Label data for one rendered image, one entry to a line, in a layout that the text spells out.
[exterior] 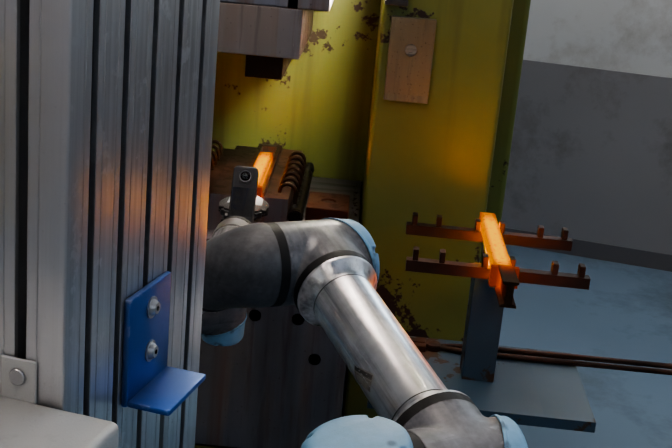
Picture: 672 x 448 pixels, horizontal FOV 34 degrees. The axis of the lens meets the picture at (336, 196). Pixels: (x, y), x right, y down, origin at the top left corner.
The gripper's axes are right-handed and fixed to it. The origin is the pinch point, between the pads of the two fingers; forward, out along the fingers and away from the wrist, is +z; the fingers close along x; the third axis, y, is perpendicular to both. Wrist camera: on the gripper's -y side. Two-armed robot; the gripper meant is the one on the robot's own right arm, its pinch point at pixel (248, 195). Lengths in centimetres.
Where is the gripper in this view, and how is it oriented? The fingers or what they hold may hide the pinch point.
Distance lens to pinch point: 211.8
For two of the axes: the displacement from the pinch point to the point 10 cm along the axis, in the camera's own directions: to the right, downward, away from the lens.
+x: 10.0, 0.9, -0.1
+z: 0.4, -2.7, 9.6
